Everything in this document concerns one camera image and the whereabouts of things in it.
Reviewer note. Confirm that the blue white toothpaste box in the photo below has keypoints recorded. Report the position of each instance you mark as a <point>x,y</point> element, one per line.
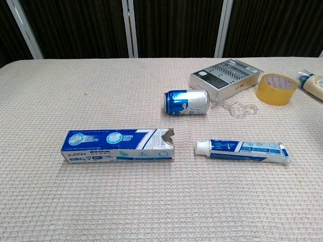
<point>101,141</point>

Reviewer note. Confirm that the blue white toothpaste tube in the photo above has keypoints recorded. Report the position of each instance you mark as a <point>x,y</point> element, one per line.
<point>239,151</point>

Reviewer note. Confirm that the grey printed cardboard box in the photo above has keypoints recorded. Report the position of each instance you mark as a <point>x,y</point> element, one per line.
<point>224,75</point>

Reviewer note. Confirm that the blue white drink can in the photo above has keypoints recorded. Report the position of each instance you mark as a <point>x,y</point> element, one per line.
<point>186,102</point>

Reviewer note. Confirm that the clear plastic wrapper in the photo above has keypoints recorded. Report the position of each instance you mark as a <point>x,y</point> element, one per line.
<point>252,110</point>

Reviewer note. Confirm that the yellow packing tape roll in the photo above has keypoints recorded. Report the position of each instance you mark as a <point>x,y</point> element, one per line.
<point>262,95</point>

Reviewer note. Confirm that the beige woven tablecloth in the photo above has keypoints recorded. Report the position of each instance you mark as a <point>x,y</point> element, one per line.
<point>75,201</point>

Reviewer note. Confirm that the cream squeeze bottle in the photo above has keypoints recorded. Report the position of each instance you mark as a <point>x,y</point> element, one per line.
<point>313,85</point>

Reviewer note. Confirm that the white partition frame post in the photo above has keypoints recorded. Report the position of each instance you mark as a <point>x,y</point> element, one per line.
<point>130,30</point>
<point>321,54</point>
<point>223,27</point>
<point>25,30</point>

